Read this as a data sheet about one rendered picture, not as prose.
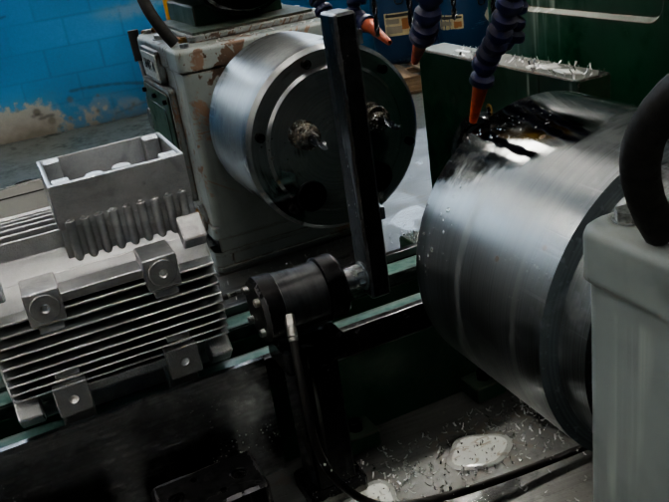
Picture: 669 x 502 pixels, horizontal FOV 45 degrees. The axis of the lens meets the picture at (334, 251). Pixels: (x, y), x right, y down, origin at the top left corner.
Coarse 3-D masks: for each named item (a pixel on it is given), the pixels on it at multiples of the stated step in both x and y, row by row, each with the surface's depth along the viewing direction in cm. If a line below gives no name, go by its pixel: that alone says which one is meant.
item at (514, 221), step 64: (512, 128) 62; (576, 128) 58; (448, 192) 63; (512, 192) 57; (576, 192) 53; (448, 256) 62; (512, 256) 55; (576, 256) 52; (448, 320) 65; (512, 320) 56; (576, 320) 51; (512, 384) 60; (576, 384) 53
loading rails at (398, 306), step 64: (384, 320) 85; (0, 384) 84; (192, 384) 77; (256, 384) 80; (384, 384) 88; (448, 384) 92; (0, 448) 72; (64, 448) 74; (128, 448) 77; (192, 448) 80; (256, 448) 83
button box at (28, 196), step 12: (36, 180) 96; (0, 192) 95; (12, 192) 95; (24, 192) 96; (36, 192) 96; (0, 204) 95; (12, 204) 95; (24, 204) 96; (36, 204) 96; (48, 204) 96; (0, 216) 95
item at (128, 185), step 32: (64, 160) 78; (96, 160) 79; (128, 160) 81; (160, 160) 72; (64, 192) 70; (96, 192) 71; (128, 192) 72; (160, 192) 73; (64, 224) 70; (96, 224) 72; (128, 224) 73; (160, 224) 74
